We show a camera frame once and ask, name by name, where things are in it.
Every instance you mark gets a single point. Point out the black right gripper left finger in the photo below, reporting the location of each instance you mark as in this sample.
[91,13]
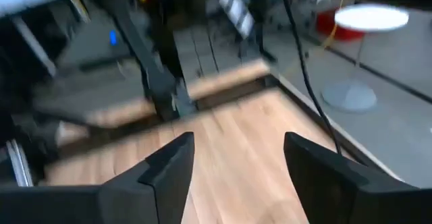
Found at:
[158,190]

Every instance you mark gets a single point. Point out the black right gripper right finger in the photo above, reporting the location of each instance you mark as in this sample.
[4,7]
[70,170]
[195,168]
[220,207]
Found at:
[324,190]

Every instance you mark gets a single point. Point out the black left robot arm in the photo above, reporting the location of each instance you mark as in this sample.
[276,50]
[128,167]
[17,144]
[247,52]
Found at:
[145,58]

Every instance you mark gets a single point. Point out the red plastic bin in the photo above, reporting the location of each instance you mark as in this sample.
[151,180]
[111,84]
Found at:
[325,25]

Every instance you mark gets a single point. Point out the white striped card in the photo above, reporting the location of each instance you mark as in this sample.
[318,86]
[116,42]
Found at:
[238,9]

